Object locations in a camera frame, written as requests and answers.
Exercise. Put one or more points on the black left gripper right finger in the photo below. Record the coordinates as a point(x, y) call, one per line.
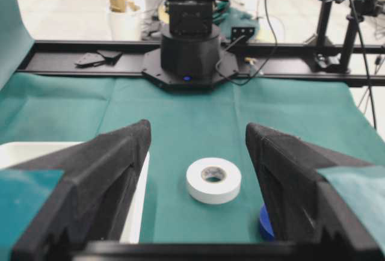
point(315, 195)

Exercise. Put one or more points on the blue tape roll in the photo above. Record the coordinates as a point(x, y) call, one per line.
point(264, 225)

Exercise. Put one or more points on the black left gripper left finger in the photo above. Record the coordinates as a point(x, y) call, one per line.
point(93, 196)

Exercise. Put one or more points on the green table cloth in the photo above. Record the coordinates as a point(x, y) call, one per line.
point(187, 126)

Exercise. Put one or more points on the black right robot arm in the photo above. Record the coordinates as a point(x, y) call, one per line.
point(190, 54)

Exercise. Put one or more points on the black camera stand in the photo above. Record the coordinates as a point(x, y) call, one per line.
point(334, 40)

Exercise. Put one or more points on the white bin with cardboard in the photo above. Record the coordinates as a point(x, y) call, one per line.
point(124, 18)

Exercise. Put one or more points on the white tape roll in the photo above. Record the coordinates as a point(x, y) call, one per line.
point(213, 180)

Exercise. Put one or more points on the white plastic case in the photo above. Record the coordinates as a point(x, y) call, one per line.
point(16, 152)

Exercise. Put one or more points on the black aluminium rail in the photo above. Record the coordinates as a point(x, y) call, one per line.
point(141, 59)

